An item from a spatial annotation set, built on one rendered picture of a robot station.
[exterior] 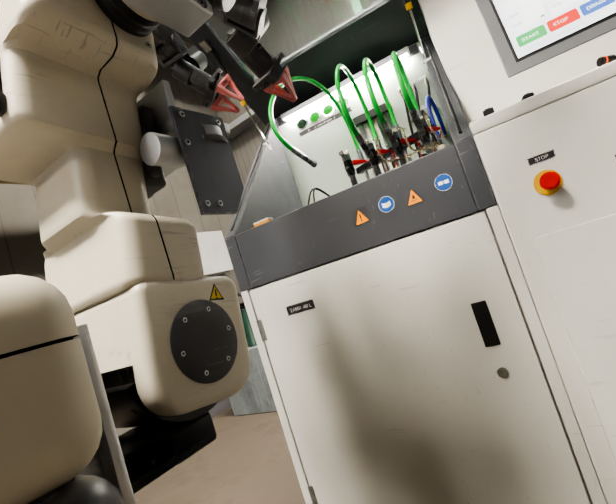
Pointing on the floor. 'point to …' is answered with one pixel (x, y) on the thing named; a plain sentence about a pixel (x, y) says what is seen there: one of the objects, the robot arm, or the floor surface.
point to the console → (570, 220)
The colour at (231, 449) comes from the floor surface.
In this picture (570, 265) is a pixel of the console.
